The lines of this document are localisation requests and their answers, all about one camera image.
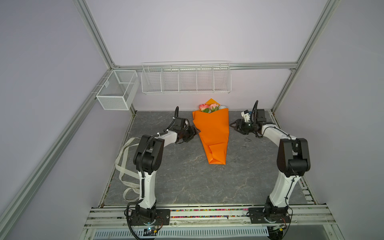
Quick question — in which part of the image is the long white wire basket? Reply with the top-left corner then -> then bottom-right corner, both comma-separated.
141,61 -> 232,94

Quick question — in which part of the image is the white vent grille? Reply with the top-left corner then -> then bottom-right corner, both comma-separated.
93,226 -> 269,240

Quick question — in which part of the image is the small white mesh basket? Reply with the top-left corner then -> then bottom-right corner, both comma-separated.
96,70 -> 140,111

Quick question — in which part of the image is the orange yellow wrapping paper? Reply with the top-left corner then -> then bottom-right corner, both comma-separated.
193,99 -> 230,165

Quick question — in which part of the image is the pink fake rose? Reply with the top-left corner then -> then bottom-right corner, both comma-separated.
199,104 -> 210,113

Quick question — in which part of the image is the cream printed ribbon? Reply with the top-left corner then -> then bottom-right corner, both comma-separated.
115,138 -> 140,202

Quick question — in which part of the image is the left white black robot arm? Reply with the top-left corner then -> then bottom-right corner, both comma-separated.
127,107 -> 199,226

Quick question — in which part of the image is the aluminium mounting rail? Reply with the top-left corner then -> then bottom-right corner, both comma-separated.
84,205 -> 336,229

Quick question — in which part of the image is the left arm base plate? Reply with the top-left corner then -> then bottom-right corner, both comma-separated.
128,208 -> 171,226

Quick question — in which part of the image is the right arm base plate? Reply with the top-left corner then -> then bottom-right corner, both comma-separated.
246,207 -> 291,224

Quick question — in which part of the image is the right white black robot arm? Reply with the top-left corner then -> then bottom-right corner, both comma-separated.
230,109 -> 311,224

